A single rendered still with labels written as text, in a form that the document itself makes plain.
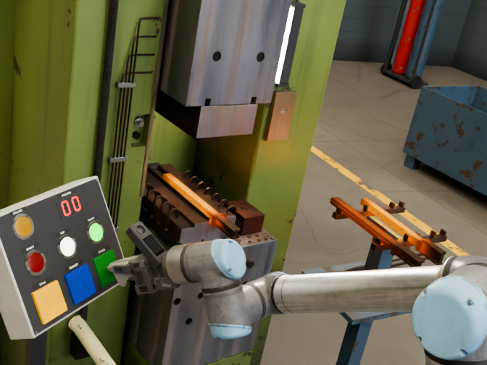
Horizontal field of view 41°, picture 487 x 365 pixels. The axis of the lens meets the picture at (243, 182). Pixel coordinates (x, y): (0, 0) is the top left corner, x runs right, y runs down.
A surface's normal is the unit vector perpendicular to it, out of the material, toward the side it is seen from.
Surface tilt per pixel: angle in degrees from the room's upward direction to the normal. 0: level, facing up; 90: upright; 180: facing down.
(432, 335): 83
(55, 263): 60
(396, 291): 80
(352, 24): 90
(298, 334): 0
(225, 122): 90
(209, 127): 90
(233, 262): 55
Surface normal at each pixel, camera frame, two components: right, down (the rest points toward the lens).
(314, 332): 0.18, -0.90
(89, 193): 0.83, -0.16
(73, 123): 0.58, 0.42
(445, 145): -0.81, 0.10
